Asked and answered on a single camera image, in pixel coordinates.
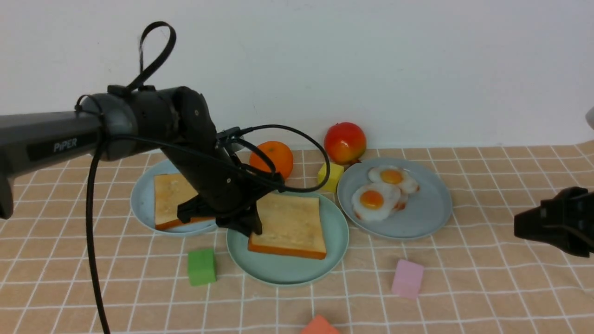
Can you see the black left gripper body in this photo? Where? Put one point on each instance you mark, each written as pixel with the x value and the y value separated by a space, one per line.
pixel 205 162

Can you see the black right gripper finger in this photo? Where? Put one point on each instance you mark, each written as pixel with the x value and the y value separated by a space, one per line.
pixel 572 238
pixel 568 206

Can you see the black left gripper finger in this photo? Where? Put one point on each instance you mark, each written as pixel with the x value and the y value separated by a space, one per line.
pixel 244 220
pixel 194 210

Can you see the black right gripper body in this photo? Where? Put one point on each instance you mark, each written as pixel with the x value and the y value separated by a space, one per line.
pixel 585 218

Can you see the toast slice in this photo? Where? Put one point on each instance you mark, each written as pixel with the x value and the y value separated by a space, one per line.
pixel 171 190
pixel 291 226

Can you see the fried egg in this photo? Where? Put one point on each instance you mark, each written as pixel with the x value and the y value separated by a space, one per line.
pixel 395 176
pixel 375 202

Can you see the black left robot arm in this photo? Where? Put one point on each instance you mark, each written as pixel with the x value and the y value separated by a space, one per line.
pixel 175 121

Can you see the light blue left plate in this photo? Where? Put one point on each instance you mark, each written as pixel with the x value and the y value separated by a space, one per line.
pixel 142 203

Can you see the green centre plate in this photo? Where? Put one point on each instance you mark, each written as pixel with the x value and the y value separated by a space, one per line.
pixel 287 271

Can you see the green cube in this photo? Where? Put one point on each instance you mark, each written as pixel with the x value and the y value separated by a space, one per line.
pixel 201 267

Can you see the orange fruit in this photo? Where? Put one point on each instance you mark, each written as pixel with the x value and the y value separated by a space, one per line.
pixel 279 153

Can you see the checkered orange tablecloth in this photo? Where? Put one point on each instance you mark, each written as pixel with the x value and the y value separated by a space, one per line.
pixel 478 278

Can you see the yellow cube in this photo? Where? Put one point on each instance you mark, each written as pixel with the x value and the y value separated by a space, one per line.
pixel 334 175

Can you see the grey-blue right plate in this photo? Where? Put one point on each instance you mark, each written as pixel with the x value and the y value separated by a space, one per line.
pixel 420 214

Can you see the red apple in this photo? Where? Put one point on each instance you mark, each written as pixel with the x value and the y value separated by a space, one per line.
pixel 345 143

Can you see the red-orange cube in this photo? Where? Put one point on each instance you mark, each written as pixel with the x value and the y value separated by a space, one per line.
pixel 319 325

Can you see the pink cube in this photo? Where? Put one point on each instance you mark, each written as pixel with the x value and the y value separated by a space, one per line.
pixel 407 280

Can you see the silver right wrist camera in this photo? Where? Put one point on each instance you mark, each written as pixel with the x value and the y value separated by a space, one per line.
pixel 589 117

